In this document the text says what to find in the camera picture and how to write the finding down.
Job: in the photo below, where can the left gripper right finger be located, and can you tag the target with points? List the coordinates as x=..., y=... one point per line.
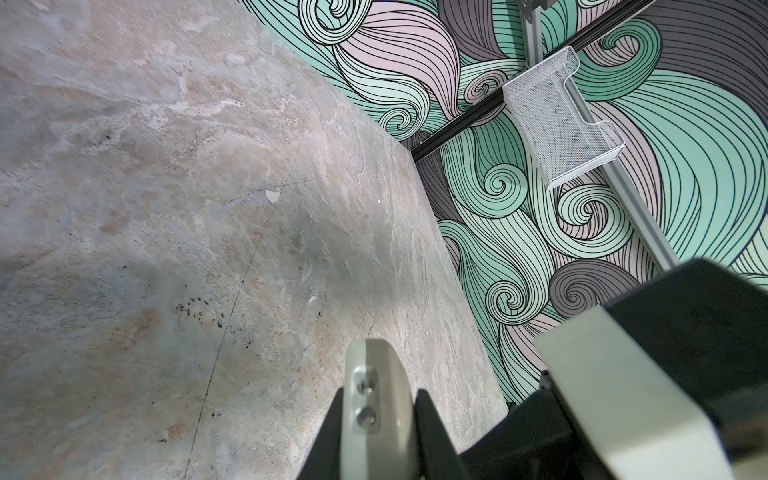
x=437, y=455

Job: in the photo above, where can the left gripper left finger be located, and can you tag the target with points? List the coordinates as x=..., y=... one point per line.
x=323, y=459

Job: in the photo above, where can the aluminium rail right wall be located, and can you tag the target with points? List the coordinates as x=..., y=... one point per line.
x=640, y=216

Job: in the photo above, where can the aluminium rail wall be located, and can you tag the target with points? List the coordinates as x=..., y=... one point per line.
x=530, y=14
x=640, y=216

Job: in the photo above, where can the clear plastic wall bin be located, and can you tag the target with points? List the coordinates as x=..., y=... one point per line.
x=548, y=110

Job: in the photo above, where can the aluminium rail back wall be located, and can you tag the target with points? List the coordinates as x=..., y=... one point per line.
x=530, y=14

